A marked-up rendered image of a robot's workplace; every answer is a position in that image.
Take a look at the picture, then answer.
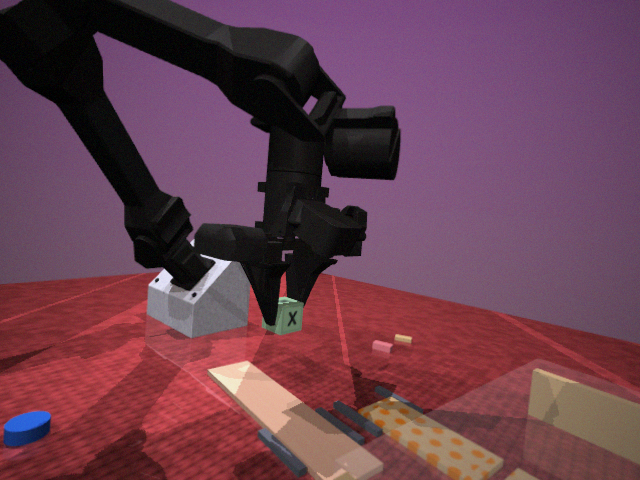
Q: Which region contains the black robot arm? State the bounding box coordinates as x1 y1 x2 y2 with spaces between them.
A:
0 0 400 291

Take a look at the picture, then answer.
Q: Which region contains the pink rectangular block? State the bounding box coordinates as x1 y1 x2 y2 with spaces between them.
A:
372 340 393 353

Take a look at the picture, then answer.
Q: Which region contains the pale green cube with black x marks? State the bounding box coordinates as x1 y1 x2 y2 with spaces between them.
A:
262 297 304 335

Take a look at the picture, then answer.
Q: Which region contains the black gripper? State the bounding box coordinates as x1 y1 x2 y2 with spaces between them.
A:
193 171 338 326

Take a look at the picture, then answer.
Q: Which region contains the blue cylinder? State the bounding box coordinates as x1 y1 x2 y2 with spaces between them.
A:
3 411 51 446

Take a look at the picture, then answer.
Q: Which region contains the small yellow block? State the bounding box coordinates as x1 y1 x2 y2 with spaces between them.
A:
394 334 412 343

